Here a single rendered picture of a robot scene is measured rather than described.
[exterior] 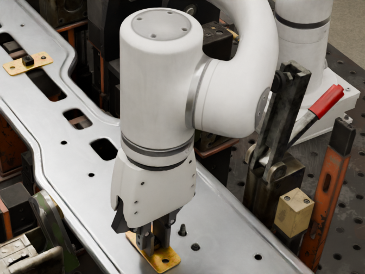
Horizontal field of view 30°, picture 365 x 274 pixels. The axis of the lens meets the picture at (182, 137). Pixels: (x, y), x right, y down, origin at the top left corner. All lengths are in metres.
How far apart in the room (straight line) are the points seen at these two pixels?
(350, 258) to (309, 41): 0.46
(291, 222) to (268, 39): 0.30
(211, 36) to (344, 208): 0.52
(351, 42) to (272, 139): 2.41
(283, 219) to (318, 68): 0.67
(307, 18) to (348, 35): 1.94
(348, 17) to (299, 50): 2.04
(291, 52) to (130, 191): 0.78
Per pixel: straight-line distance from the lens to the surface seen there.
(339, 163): 0.86
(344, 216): 1.43
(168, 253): 0.90
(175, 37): 0.67
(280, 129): 0.91
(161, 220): 0.88
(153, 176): 0.78
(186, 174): 0.81
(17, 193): 1.01
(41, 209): 0.82
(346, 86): 1.62
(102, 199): 0.98
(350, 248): 1.37
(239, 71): 0.68
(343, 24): 3.46
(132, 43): 0.67
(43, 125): 1.10
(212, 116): 0.68
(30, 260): 0.86
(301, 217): 0.92
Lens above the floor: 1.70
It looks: 41 degrees down
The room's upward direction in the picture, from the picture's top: 4 degrees clockwise
